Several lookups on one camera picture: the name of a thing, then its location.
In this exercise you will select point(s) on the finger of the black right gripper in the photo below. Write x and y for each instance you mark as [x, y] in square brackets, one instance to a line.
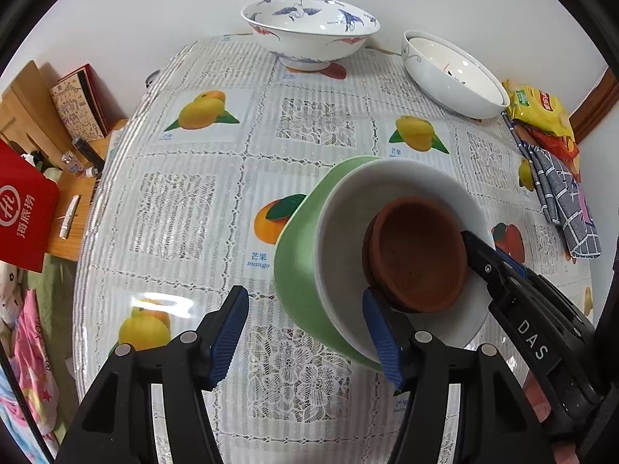
[510, 266]
[550, 333]

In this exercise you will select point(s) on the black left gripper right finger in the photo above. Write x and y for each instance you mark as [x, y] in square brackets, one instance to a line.
[464, 406]

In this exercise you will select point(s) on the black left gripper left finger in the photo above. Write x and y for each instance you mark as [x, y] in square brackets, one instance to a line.
[142, 398]

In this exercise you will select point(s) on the brown clay bowl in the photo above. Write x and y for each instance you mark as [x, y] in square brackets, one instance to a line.
[414, 256]

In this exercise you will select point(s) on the white rose pattern bowl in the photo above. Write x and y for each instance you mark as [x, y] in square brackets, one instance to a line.
[355, 200]

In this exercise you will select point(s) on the green square plate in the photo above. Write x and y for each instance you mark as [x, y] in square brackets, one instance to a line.
[293, 266]

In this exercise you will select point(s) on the person's right hand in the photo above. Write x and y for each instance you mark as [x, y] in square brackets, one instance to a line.
[563, 453]

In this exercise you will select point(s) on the grey checked cloth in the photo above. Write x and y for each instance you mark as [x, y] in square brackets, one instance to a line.
[561, 199]

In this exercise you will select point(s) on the pink star fabric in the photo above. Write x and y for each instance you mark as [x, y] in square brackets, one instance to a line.
[32, 367]

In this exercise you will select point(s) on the red chips bag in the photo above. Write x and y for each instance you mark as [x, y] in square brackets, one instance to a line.
[561, 147]

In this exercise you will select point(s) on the yellow chips bag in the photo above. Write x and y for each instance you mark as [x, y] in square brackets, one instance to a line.
[538, 109]

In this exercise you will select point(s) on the inner white bowl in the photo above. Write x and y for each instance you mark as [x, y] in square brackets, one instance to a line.
[459, 70]

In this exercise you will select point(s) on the large white bowl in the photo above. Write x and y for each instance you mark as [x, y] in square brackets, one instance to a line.
[449, 82]

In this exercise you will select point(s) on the white tube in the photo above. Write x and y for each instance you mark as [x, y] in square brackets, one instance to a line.
[68, 217]

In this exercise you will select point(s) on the wooden side table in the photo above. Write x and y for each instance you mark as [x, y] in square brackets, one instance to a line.
[70, 186]

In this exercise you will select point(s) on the fruit pattern tablecloth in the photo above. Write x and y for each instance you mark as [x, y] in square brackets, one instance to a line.
[224, 133]

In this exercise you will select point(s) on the red paper bag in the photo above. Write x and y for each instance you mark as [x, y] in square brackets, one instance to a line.
[27, 208]

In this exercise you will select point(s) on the small clear bottle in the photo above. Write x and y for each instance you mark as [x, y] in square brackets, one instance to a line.
[72, 164]

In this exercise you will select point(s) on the dark bottle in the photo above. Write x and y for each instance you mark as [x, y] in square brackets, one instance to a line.
[89, 153]

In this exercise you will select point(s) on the blue crane pattern bowl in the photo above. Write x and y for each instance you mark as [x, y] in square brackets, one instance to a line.
[309, 35]

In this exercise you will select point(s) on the patterned book box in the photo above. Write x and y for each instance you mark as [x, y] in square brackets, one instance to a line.
[79, 106]

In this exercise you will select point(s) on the wooden board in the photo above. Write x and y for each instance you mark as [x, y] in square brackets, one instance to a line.
[29, 117]

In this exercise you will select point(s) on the brown door frame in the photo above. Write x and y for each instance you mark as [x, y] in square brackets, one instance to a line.
[595, 106]

